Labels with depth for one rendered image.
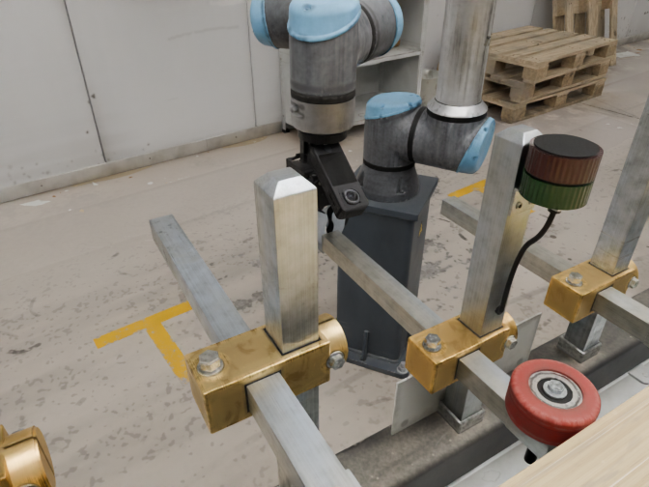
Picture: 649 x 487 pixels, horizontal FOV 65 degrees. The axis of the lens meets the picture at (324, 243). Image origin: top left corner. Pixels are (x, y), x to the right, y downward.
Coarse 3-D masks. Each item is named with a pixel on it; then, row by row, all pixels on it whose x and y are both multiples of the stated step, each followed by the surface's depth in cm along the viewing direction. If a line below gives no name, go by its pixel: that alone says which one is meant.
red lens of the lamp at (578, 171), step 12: (528, 156) 45; (540, 156) 43; (552, 156) 42; (600, 156) 42; (528, 168) 45; (540, 168) 44; (552, 168) 43; (564, 168) 42; (576, 168) 42; (588, 168) 42; (552, 180) 43; (564, 180) 43; (576, 180) 43; (588, 180) 43
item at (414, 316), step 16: (336, 240) 78; (336, 256) 77; (352, 256) 74; (368, 256) 74; (352, 272) 74; (368, 272) 71; (384, 272) 71; (368, 288) 71; (384, 288) 68; (400, 288) 68; (384, 304) 68; (400, 304) 65; (416, 304) 65; (400, 320) 66; (416, 320) 63; (432, 320) 63; (480, 352) 58; (464, 368) 57; (480, 368) 56; (496, 368) 56; (464, 384) 58; (480, 384) 55; (496, 384) 54; (480, 400) 56; (496, 400) 53; (512, 432) 52; (528, 448) 51; (544, 448) 49
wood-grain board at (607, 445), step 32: (608, 416) 46; (640, 416) 46; (576, 448) 43; (608, 448) 43; (640, 448) 43; (512, 480) 41; (544, 480) 41; (576, 480) 41; (608, 480) 41; (640, 480) 41
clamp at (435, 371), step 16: (448, 320) 61; (512, 320) 62; (416, 336) 59; (448, 336) 59; (464, 336) 59; (480, 336) 59; (496, 336) 59; (512, 336) 61; (416, 352) 58; (432, 352) 57; (448, 352) 57; (464, 352) 57; (496, 352) 61; (416, 368) 59; (432, 368) 56; (448, 368) 57; (432, 384) 57; (448, 384) 59
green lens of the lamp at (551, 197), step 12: (528, 180) 45; (528, 192) 45; (540, 192) 44; (552, 192) 44; (564, 192) 43; (576, 192) 43; (588, 192) 44; (540, 204) 45; (552, 204) 44; (564, 204) 44; (576, 204) 44
